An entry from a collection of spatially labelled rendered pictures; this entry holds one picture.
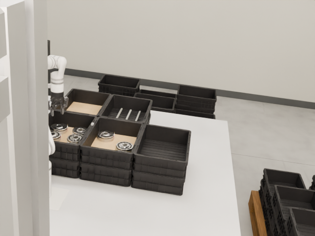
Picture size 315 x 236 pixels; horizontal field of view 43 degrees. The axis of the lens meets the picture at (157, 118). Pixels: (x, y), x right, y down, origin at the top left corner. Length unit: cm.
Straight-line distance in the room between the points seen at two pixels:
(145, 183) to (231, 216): 50
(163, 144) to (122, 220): 63
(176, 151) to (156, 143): 14
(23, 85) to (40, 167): 5
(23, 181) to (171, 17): 532
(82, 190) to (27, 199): 207
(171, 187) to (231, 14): 357
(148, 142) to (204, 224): 67
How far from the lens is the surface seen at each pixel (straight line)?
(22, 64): 16
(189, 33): 550
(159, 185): 225
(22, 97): 16
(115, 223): 205
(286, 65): 572
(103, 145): 242
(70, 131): 257
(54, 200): 219
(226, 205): 228
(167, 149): 244
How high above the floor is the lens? 203
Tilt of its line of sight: 25 degrees down
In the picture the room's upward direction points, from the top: 7 degrees clockwise
